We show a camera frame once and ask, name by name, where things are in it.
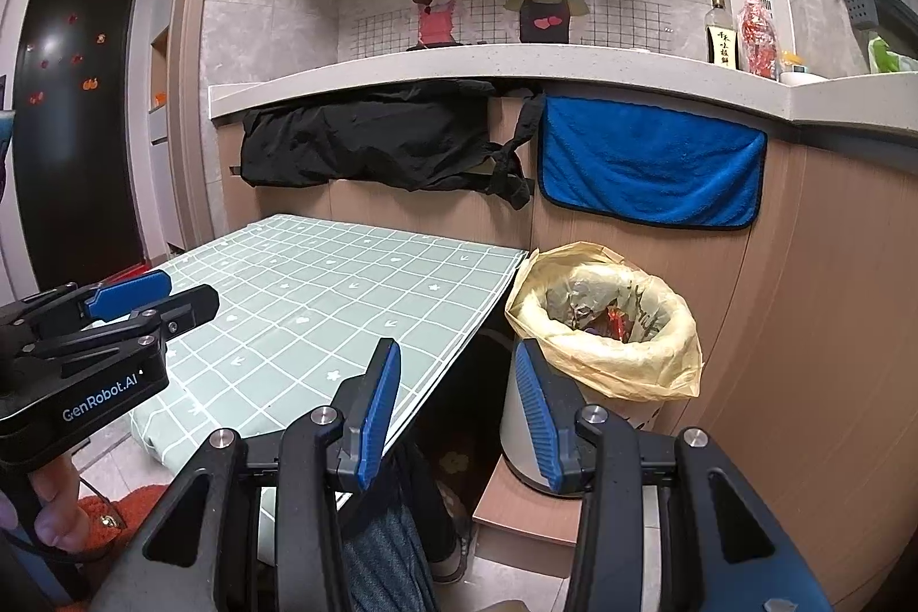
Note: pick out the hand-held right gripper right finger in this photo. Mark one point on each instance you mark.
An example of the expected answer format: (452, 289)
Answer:
(541, 418)

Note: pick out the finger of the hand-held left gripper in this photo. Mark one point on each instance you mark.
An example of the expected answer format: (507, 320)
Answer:
(190, 307)
(129, 293)

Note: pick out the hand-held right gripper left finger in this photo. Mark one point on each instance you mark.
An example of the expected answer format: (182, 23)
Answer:
(373, 411)

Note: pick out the grey round waste bin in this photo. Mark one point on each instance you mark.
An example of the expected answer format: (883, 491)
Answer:
(635, 415)

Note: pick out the yellow plastic bin liner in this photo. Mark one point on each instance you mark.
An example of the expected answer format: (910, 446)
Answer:
(645, 361)

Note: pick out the person's left hand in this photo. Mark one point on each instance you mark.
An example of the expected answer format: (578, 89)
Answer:
(61, 504)

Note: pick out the red doormat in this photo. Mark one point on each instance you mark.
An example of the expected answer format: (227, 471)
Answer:
(133, 272)

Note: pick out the brown wooden board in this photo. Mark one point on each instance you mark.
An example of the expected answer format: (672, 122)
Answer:
(523, 519)

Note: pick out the green checked tablecloth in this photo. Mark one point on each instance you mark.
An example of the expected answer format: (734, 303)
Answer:
(323, 296)

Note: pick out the person's grey trouser leg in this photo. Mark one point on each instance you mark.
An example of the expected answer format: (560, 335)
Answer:
(387, 547)

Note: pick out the black glossy door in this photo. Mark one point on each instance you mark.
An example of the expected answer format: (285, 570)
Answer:
(79, 153)

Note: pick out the grey shoe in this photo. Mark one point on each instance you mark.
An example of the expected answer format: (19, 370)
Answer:
(452, 565)

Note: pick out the black cloth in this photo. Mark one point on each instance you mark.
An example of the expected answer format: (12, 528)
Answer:
(358, 146)

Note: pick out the blue towel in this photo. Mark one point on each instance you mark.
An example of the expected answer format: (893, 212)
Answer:
(645, 160)

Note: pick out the speckled white countertop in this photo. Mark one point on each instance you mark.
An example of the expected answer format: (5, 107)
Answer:
(502, 60)

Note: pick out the dark sauce bottle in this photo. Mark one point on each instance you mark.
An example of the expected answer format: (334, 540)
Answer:
(722, 45)

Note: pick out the white bowl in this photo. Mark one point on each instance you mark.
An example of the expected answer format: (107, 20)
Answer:
(800, 78)

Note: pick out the red filled plastic bottle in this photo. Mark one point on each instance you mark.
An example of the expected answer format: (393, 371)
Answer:
(760, 35)

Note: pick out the green and white plastic bag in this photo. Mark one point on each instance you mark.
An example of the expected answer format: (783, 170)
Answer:
(889, 60)

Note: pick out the grey utensil holder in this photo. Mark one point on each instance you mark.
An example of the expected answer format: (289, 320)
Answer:
(859, 2)

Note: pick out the black dish rack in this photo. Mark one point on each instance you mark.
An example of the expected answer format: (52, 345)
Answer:
(896, 13)

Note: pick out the recessed wall shelf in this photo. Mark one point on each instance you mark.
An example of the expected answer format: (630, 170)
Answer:
(160, 81)

